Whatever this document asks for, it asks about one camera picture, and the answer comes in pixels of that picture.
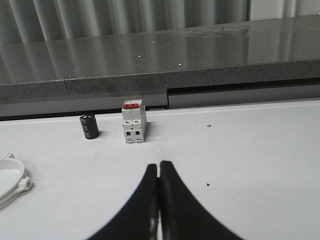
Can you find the white circuit breaker red switch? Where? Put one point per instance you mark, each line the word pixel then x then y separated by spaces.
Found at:
pixel 134 121

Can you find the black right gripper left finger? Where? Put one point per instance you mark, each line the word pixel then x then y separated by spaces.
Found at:
pixel 138 219

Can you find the grey stone counter ledge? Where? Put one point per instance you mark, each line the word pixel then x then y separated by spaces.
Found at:
pixel 98 73

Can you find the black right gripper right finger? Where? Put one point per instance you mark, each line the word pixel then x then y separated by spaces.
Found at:
pixel 182 216

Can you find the white half clamp with lug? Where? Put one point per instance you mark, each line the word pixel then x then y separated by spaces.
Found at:
pixel 14 179

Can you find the black cylindrical capacitor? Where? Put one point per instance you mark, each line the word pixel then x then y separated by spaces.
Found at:
pixel 89 126

